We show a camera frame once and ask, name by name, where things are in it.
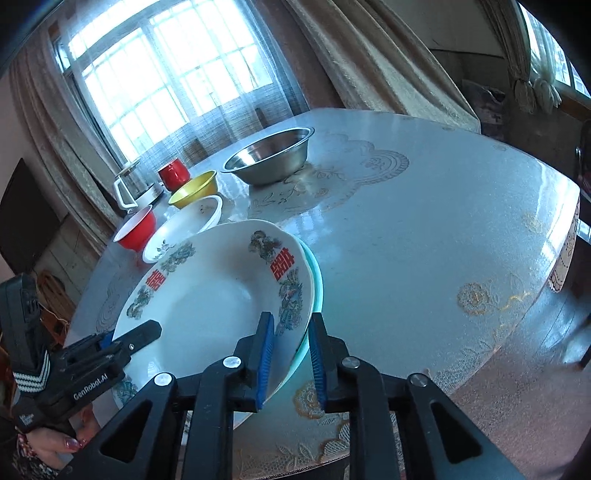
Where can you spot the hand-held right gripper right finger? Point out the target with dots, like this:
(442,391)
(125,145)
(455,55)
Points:
(317,364)

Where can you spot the large barred window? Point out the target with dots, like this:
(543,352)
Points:
(184,69)

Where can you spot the yellow bowl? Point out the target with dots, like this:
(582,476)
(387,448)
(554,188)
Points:
(203,187)

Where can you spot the large white printed plate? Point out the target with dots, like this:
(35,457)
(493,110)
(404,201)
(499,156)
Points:
(207,295)

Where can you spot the arched side window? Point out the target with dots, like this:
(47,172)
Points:
(545,46)

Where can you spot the red bowl with white inside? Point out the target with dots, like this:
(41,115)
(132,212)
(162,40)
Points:
(138,230)

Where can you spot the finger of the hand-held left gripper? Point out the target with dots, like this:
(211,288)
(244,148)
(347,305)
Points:
(138,336)
(106,340)

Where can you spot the grey cloth bag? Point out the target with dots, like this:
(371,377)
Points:
(485,108)

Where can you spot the stainless steel basin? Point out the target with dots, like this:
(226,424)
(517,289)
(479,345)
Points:
(277,168)

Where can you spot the teal plate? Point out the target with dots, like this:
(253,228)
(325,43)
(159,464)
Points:
(316,281)

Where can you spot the grey sheer curtain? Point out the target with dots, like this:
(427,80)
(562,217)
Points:
(231,124)

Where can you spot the black television screen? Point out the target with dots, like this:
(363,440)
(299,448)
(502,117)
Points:
(27,217)

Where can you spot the tied cream curtain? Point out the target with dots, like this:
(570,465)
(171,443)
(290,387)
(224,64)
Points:
(526,92)

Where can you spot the person's left forearm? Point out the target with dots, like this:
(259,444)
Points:
(30,376)

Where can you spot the small white floral plate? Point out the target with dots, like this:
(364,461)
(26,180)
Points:
(184,226)

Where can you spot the person's left hand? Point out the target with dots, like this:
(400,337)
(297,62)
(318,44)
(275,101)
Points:
(51,450)

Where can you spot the red mug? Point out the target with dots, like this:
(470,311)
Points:
(174,177)

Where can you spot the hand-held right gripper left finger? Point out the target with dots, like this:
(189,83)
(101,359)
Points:
(267,364)

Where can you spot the beige patterned curtain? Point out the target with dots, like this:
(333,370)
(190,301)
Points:
(369,60)
(55,138)

